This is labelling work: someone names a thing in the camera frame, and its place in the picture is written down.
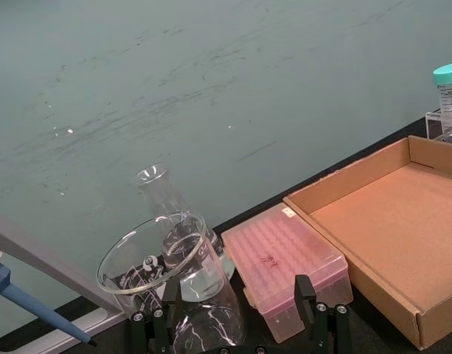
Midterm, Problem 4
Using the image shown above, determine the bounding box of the narrow-neck glass conical flask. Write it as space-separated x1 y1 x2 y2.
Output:
132 163 235 282

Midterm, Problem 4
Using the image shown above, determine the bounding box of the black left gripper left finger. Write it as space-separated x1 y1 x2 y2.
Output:
128 281 183 354

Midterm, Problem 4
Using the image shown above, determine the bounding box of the clear plastic tube rack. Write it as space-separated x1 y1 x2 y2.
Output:
425 107 452 145

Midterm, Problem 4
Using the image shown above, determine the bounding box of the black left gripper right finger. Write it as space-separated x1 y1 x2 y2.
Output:
293 274 354 354

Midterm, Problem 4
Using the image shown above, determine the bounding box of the plain pale wall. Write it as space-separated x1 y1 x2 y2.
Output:
0 0 452 259

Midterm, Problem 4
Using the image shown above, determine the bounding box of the blue and white pipette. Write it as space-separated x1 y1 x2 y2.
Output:
0 243 98 347

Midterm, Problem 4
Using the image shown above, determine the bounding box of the pink pipette tip box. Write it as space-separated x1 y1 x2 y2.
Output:
220 202 354 344

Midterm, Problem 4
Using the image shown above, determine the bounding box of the shallow brown cardboard tray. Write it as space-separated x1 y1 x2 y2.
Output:
283 135 452 350

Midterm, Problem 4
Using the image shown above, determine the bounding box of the wide-neck glass conical flask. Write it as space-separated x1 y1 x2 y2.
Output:
161 231 246 354

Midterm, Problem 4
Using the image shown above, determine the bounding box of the teal-capped plastic tube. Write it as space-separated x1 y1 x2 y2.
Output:
432 61 452 143

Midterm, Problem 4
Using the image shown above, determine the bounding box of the grey framed panel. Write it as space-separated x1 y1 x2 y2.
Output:
0 206 128 353

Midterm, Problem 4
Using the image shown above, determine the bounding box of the large printed glass beaker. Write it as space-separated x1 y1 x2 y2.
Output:
96 211 207 322

